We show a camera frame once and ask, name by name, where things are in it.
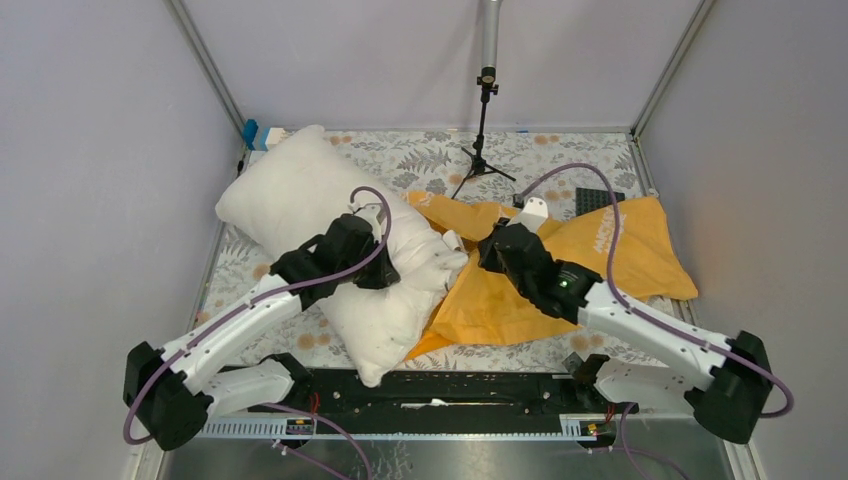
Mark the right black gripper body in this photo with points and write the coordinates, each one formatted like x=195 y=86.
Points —
x=490 y=260

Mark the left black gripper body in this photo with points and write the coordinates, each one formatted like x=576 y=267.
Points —
x=372 y=275

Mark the white pillow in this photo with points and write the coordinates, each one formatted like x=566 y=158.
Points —
x=320 y=214

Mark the orange pillowcase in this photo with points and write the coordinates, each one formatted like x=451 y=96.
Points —
x=483 y=308

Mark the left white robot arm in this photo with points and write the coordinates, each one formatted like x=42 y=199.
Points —
x=173 y=391

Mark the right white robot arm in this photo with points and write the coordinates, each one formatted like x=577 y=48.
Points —
x=721 y=381

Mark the dark grey building plate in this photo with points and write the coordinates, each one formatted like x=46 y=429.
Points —
x=589 y=200

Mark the blue white box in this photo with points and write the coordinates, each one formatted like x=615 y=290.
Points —
x=257 y=138

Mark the black tripod stand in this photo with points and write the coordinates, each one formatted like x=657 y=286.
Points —
x=479 y=166

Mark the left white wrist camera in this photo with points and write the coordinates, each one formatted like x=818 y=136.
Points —
x=373 y=214

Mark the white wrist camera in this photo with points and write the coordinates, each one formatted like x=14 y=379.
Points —
x=533 y=215
x=373 y=214

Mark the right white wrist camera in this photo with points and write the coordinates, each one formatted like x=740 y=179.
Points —
x=533 y=215

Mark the white slotted cable duct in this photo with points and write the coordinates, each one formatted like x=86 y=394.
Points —
x=421 y=426

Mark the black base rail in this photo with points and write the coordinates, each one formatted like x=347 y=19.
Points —
x=339 y=393

